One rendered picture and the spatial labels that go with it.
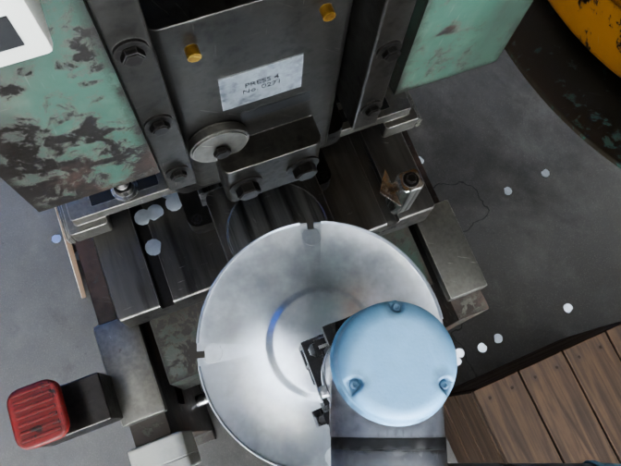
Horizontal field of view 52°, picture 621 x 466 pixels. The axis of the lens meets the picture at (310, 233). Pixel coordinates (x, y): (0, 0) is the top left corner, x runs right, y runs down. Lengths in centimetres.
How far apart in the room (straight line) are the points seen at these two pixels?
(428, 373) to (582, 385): 93
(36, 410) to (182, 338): 21
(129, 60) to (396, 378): 24
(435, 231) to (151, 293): 41
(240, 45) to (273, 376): 40
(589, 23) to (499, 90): 116
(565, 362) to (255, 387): 71
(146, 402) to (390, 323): 56
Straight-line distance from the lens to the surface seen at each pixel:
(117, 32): 37
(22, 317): 166
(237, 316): 76
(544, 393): 128
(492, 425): 124
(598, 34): 70
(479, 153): 176
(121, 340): 92
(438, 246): 95
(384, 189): 81
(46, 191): 50
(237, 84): 52
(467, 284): 95
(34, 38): 28
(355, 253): 78
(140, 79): 42
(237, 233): 78
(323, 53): 54
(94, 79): 39
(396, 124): 90
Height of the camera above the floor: 153
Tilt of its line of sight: 73 degrees down
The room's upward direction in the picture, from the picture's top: 11 degrees clockwise
